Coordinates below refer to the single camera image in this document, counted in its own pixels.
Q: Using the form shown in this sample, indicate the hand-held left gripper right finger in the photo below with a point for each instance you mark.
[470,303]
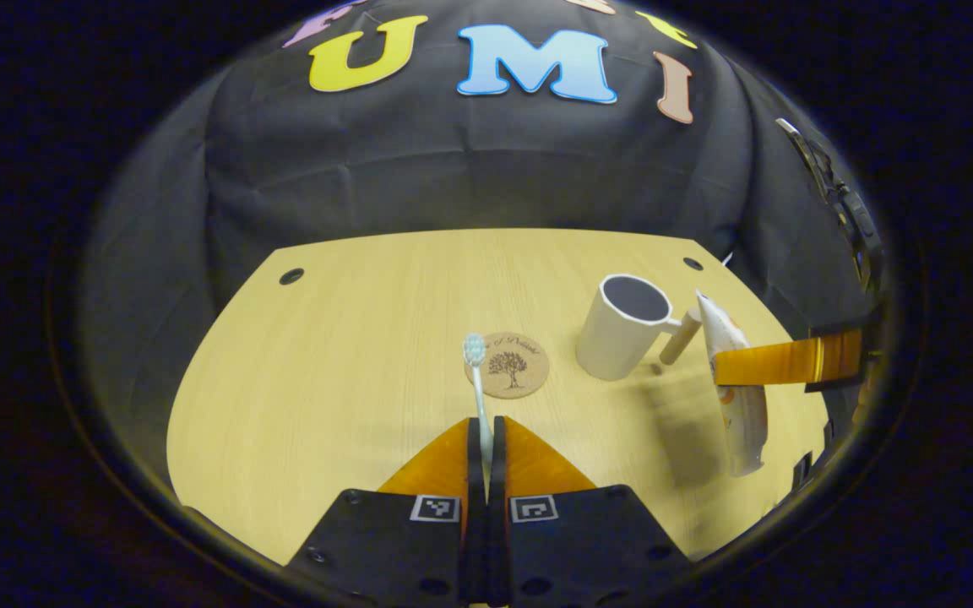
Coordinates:
[571,549]

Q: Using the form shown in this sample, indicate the white toothpaste tube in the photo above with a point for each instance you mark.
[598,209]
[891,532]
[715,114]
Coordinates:
[744,422]

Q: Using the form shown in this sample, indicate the black backdrop cloth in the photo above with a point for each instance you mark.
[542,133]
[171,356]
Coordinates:
[453,169]

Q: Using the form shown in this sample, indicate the round cork coaster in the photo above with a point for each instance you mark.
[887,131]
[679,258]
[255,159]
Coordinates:
[519,370]

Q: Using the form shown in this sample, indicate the pale green toothbrush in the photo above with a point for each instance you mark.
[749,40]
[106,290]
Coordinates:
[480,397]

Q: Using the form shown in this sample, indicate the light wooden desktop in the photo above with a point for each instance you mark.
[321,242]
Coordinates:
[351,355]

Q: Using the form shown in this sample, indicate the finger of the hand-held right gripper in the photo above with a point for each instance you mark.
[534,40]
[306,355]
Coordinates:
[790,359]

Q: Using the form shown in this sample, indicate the white cup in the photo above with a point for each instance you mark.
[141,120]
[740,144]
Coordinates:
[617,338]

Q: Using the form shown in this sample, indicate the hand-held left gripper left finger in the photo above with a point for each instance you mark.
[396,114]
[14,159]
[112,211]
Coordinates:
[419,549]

